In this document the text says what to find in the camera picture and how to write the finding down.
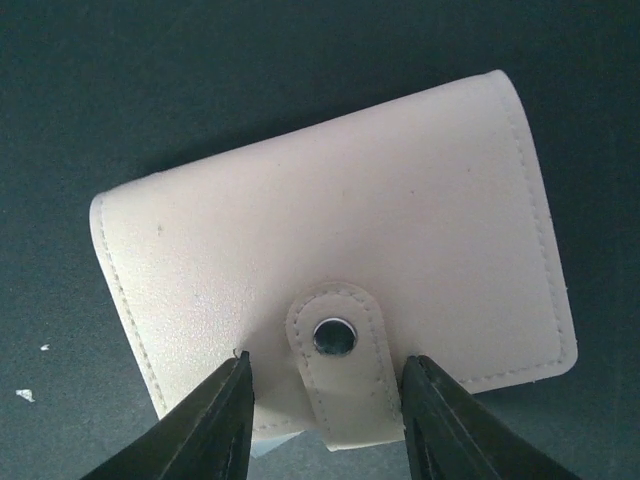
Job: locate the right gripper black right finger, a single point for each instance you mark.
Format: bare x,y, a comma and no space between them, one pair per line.
450,435

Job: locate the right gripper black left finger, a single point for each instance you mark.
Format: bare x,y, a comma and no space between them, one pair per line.
207,435

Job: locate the white paper scrap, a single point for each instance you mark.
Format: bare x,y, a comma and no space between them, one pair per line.
26,394

